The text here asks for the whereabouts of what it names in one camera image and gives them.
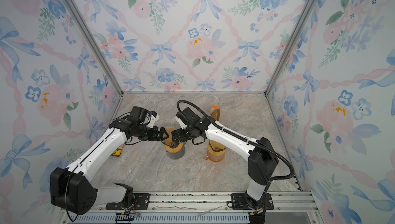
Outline clear grey glass pitcher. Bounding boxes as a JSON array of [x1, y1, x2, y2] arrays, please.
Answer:
[[166, 150, 185, 160]]

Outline orange coffee filter packet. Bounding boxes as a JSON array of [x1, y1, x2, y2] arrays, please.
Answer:
[[209, 106, 221, 121]]

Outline orange glass carafe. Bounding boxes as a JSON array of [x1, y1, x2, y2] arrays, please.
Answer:
[[204, 146, 226, 162]]

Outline clear grey glass dripper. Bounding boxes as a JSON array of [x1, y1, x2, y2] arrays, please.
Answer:
[[163, 131, 183, 153]]

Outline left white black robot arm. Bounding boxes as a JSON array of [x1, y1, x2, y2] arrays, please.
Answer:
[[49, 106, 169, 215]]

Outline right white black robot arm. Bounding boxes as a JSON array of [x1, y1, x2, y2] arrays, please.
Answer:
[[172, 107, 279, 210]]

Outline small orange yellow toy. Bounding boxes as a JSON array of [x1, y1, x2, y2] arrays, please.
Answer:
[[112, 145, 124, 157]]

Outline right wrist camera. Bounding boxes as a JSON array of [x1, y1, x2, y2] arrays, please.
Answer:
[[175, 116, 186, 129]]

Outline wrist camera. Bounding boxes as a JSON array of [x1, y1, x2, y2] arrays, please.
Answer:
[[175, 116, 186, 129], [147, 111, 159, 128]]

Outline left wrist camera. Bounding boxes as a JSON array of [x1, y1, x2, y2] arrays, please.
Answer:
[[147, 111, 159, 128]]

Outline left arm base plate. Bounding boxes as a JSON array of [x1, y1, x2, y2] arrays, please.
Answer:
[[106, 193, 151, 210]]

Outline aluminium frame rail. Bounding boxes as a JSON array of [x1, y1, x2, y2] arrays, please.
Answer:
[[54, 192, 324, 224]]

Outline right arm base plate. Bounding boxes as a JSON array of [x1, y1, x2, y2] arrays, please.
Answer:
[[229, 193, 274, 211]]

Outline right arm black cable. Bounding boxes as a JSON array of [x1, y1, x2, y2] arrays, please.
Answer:
[[176, 100, 295, 181]]

